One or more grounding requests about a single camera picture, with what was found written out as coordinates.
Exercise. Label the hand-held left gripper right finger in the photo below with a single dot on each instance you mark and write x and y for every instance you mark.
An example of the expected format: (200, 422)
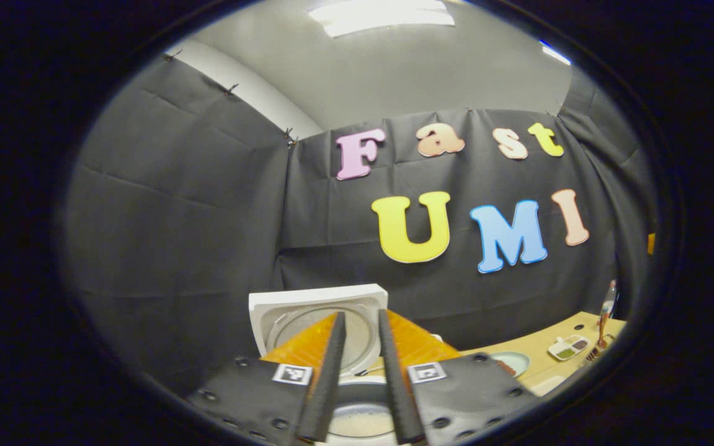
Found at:
(397, 390)

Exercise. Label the white rice cooker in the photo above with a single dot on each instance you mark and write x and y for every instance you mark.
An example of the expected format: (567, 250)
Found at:
(282, 310)

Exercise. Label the small ceiling light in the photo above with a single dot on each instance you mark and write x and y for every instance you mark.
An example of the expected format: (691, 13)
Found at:
(555, 54)

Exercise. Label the clear plastic bottle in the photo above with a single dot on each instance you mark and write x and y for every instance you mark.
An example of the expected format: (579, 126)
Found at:
(609, 303)

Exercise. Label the white rice heap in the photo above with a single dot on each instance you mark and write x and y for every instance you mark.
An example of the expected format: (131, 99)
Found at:
(366, 424)

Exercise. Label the white divided bean dish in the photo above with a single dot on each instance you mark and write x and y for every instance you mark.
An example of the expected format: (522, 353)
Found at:
(571, 348)

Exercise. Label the black backdrop cloth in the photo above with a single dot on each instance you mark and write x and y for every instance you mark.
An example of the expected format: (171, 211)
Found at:
(177, 217)

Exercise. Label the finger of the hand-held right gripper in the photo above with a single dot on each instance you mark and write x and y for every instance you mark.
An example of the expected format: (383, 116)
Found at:
(651, 243)

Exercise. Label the pale green plate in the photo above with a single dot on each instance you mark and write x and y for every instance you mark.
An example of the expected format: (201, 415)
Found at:
(515, 360)

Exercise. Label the ceiling light panel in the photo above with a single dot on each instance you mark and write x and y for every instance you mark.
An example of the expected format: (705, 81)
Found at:
(382, 15)

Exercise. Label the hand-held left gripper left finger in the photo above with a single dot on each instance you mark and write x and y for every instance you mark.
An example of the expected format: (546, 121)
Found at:
(326, 384)

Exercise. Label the brown wooden spoon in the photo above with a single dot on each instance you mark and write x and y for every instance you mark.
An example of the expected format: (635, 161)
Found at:
(602, 331)

